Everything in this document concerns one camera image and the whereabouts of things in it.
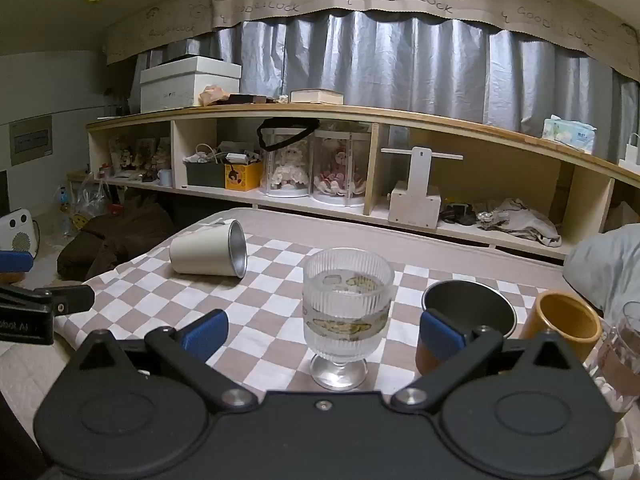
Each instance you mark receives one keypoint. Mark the wooden shelf unit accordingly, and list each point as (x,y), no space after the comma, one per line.
(390,125)

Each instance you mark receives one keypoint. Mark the clear glass tumbler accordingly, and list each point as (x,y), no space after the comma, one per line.
(617,355)

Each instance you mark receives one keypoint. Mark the dark green box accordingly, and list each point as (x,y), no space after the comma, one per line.
(205,174)

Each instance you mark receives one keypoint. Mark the grey crumpled clothing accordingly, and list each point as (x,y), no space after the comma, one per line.
(522,222)

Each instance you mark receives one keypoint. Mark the white storage box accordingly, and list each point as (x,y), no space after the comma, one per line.
(187,85)

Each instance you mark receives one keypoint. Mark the white space heater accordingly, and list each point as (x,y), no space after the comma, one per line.
(19,232)

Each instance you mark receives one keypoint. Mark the crumpled beige paper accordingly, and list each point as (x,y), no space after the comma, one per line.
(214,94)

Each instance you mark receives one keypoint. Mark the dark small items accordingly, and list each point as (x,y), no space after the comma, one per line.
(457,212)

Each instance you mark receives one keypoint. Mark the mustard yellow cup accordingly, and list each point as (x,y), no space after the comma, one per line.
(565,317)

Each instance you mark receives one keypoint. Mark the white cup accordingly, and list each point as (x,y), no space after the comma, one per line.
(202,254)

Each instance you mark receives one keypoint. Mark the white mug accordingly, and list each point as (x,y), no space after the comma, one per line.
(165,177)

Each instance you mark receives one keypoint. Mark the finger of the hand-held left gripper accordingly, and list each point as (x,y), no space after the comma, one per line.
(70,300)
(14,262)

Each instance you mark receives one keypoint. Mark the ribbed glass goblet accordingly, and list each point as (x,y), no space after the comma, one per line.
(347,310)

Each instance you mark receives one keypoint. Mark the clear doll case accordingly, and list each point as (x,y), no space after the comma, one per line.
(341,167)

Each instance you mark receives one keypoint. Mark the yellow printed box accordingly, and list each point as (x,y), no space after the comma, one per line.
(243,175)

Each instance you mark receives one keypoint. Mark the grey curtain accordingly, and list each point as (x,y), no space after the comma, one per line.
(400,65)

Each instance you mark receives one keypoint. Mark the grey pillow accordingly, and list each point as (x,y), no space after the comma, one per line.
(607,265)

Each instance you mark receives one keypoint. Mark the framed figurines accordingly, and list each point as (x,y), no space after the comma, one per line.
(135,152)

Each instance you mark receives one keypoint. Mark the plastic bottle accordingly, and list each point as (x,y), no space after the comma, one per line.
(62,199)

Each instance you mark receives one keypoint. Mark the checkered blanket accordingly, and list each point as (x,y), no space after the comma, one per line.
(270,300)

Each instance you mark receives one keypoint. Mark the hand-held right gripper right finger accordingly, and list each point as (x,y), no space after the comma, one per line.
(440,336)

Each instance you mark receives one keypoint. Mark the wall panel box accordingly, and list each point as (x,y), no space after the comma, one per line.
(31,140)

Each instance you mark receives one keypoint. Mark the thick book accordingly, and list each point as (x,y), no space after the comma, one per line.
(317,95)

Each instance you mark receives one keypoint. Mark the clear plastic bag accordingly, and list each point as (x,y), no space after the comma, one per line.
(82,205)

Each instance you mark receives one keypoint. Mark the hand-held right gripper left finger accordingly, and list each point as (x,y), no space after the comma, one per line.
(204,336)

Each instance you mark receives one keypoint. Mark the brown cushion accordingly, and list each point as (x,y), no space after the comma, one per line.
(117,240)

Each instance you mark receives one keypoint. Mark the tissue pack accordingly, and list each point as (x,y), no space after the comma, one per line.
(569,134)

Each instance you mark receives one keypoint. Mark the dark flat box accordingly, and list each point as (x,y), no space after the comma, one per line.
(252,99)

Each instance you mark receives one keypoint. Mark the white paper bag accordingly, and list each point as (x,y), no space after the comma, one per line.
(631,152)

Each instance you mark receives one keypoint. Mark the brown metal-lined cup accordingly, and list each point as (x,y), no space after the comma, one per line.
(470,305)

